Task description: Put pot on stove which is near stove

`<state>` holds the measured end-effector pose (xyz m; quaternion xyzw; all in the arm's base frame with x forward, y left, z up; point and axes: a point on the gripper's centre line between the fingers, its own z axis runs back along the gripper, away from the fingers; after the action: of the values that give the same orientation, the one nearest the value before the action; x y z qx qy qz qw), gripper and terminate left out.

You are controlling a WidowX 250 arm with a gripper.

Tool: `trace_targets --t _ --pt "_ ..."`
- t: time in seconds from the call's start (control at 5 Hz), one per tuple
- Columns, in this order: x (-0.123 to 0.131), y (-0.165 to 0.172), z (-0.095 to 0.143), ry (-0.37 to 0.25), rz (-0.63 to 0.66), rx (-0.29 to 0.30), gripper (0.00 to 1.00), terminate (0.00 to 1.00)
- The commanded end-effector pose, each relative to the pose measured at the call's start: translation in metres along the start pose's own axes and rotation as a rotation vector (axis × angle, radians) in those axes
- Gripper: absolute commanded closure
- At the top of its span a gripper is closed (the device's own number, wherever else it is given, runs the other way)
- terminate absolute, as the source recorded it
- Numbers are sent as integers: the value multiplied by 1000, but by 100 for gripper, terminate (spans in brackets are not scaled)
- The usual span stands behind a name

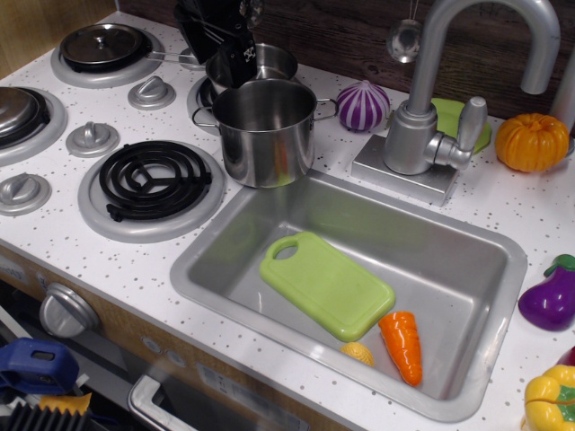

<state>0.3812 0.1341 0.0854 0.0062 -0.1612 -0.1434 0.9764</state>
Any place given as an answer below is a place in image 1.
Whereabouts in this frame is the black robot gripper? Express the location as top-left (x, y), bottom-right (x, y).
top-left (173, 0), bottom-right (257, 88)

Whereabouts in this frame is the tall steel pot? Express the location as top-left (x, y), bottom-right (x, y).
top-left (190, 79), bottom-right (339, 189)

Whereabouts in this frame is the silver stove knob back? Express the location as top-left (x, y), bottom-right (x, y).
top-left (177, 48), bottom-right (205, 71)

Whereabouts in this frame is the silver stove knob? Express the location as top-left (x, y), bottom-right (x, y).
top-left (177, 48), bottom-right (205, 71)
top-left (66, 121), bottom-right (119, 158)
top-left (1, 173), bottom-right (52, 216)
top-left (128, 76), bottom-right (176, 110)

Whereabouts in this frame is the silver stove knob upper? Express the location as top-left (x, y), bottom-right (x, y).
top-left (128, 76), bottom-right (176, 110)

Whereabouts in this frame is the silver stove knob middle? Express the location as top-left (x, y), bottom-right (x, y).
top-left (66, 121), bottom-right (119, 158)

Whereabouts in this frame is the silver stove knob lower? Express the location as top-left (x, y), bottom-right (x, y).
top-left (1, 173), bottom-right (52, 216)

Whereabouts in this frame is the small steel saucepan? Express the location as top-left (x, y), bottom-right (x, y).
top-left (206, 43), bottom-right (298, 94)

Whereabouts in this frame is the hanging steel utensil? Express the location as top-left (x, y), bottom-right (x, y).
top-left (239, 0), bottom-right (265, 29)

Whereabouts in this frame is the back right burner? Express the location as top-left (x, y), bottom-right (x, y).
top-left (186, 77), bottom-right (215, 123)

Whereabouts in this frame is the purple striped toy onion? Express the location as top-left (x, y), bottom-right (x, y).
top-left (336, 81), bottom-right (391, 132)

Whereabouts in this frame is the black frying pan with lid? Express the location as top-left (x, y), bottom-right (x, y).
top-left (59, 23), bottom-right (176, 72)

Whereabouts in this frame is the hanging steel ladle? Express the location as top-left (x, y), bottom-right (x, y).
top-left (386, 1), bottom-right (423, 64)

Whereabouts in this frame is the front black coil burner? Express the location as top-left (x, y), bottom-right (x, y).
top-left (78, 141), bottom-right (226, 243)

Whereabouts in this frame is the silver faucet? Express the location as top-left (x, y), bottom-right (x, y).
top-left (351, 0), bottom-right (561, 206)

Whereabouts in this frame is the green plate behind faucet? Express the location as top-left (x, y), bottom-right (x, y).
top-left (431, 98), bottom-right (492, 154)

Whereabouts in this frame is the steel lid on left burner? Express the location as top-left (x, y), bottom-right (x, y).
top-left (1, 87), bottom-right (41, 139)

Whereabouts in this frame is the green cutting board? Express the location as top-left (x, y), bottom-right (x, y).
top-left (259, 232), bottom-right (395, 342)

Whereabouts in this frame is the orange toy pumpkin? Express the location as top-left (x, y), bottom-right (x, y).
top-left (495, 113), bottom-right (570, 172)

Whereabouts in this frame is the silver oven knob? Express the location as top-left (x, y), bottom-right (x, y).
top-left (40, 283), bottom-right (100, 339)

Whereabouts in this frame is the silver sink basin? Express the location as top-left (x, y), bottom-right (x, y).
top-left (171, 172), bottom-right (527, 422)

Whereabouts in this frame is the yellow toy corn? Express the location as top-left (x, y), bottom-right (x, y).
top-left (340, 342), bottom-right (375, 367)

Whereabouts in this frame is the orange toy carrot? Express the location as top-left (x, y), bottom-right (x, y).
top-left (378, 311), bottom-right (423, 387)

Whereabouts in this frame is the blue clamp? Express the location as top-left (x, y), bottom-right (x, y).
top-left (1, 338), bottom-right (80, 395)

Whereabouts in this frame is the purple toy eggplant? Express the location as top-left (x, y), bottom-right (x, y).
top-left (518, 254), bottom-right (574, 331)

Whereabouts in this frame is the yellow toy bell pepper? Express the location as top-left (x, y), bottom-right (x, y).
top-left (520, 365), bottom-right (574, 430)

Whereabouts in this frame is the back left burner ring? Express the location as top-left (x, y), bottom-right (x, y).
top-left (49, 22), bottom-right (165, 89)

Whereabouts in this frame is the burner ring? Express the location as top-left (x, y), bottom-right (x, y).
top-left (0, 85), bottom-right (68, 168)
top-left (49, 22), bottom-right (165, 89)

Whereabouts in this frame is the silver oven door handle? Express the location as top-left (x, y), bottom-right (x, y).
top-left (127, 374), bottom-right (311, 431)

